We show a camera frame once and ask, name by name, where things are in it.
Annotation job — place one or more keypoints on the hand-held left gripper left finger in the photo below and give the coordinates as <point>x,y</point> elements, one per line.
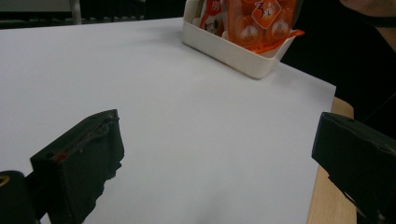
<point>77,168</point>

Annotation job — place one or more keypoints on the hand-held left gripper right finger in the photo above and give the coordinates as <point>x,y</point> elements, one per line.
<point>361,161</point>

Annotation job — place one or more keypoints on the white divided plastic box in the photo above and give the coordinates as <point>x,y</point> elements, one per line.
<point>236,57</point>

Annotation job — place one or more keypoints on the orange clear snack packet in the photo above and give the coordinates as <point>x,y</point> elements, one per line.
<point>261,21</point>

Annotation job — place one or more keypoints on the red and black food packet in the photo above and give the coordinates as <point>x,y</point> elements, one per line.
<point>213,15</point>

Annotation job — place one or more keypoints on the white table mat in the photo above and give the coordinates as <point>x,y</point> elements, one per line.
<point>186,124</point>

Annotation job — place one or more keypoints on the white desk frame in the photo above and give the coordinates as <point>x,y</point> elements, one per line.
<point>75,11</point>

